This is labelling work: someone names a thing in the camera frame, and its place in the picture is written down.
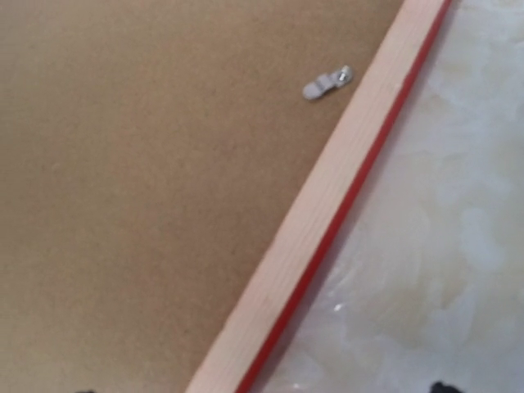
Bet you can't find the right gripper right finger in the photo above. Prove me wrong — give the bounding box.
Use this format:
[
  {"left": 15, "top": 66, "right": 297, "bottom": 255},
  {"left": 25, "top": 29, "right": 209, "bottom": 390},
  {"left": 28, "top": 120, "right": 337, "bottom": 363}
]
[{"left": 429, "top": 381, "right": 463, "bottom": 393}]

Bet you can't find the wooden red photo frame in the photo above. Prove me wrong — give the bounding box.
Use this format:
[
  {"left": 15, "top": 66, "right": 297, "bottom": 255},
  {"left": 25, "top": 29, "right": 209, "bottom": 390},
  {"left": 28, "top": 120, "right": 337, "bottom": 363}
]
[{"left": 187, "top": 1, "right": 449, "bottom": 393}]

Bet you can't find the brown backing board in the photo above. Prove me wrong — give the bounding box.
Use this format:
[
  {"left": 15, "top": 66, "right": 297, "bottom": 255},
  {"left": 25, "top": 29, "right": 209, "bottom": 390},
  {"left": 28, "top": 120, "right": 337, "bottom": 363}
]
[{"left": 1, "top": 1, "right": 400, "bottom": 392}]

